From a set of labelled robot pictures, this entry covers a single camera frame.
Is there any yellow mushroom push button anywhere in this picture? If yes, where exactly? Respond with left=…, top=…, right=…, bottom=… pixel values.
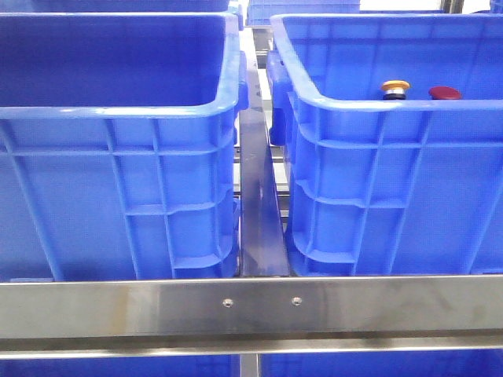
left=381, top=80, right=411, bottom=101

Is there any red mushroom push button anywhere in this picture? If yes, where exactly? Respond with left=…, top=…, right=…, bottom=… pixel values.
left=428, top=86, right=462, bottom=101

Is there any stainless steel divider bar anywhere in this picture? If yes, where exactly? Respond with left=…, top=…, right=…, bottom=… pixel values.
left=239, top=51, right=290, bottom=277

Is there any blue plastic crate right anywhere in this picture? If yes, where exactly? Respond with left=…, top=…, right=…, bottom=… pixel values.
left=267, top=14, right=502, bottom=276

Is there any blue plastic crate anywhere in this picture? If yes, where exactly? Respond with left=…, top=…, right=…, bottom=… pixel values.
left=1, top=13, right=248, bottom=282
left=267, top=14, right=502, bottom=276

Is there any blue plastic crate left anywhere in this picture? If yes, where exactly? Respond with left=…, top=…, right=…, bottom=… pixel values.
left=1, top=13, right=248, bottom=282

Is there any blue crate rear middle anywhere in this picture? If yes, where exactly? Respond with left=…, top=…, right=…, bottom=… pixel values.
left=246, top=0, right=361, bottom=26

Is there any blue crate lower left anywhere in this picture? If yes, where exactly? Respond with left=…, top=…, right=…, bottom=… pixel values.
left=1, top=355, right=240, bottom=376

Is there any blue crate rear left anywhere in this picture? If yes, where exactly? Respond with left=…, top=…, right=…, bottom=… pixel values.
left=27, top=0, right=243, bottom=29

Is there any blue crate lower right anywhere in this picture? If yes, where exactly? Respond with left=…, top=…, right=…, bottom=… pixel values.
left=261, top=350, right=502, bottom=376

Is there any stainless steel front rail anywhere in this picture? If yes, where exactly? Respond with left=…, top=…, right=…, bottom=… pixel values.
left=1, top=275, right=502, bottom=359

